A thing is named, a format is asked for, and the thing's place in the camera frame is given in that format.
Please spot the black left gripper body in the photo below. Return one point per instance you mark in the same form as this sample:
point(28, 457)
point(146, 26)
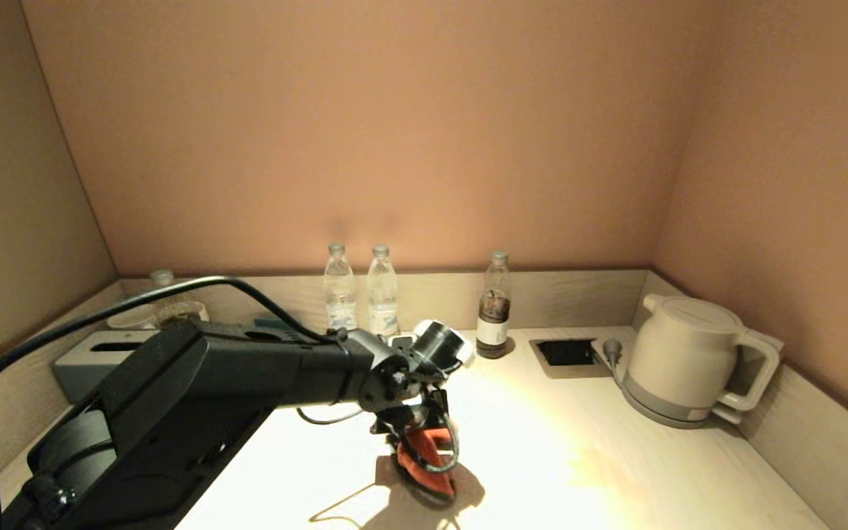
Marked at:
point(424, 416)

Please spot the orange microfibre cloth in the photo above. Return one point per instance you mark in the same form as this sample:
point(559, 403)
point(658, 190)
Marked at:
point(431, 456)

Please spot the slim dark bottle white label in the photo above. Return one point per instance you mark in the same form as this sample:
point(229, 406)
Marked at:
point(494, 324)

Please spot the clear water bottle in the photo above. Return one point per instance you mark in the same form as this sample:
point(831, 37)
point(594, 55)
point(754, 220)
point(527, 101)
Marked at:
point(383, 294)
point(341, 294)

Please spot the recessed black socket box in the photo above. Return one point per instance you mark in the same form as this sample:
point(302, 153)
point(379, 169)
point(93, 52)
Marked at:
point(567, 354)

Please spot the small blue tray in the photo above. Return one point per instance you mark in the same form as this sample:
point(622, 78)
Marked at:
point(266, 322)

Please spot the grey power plug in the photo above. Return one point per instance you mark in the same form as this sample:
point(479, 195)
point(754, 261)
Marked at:
point(612, 353)

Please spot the grey kettle base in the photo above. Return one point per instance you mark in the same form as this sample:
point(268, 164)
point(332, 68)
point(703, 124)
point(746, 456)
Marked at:
point(652, 414)

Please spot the white electric kettle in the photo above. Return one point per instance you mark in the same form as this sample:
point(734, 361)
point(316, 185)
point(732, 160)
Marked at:
point(678, 353)

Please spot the dark drink bottle patterned label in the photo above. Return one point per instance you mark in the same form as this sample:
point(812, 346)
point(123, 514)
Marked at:
point(174, 309)

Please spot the white ceramic cup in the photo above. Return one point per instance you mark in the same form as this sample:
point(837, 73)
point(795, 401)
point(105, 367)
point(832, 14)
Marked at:
point(126, 320)

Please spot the blue-grey tissue box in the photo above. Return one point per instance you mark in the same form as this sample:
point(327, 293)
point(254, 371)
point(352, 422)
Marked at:
point(78, 368)

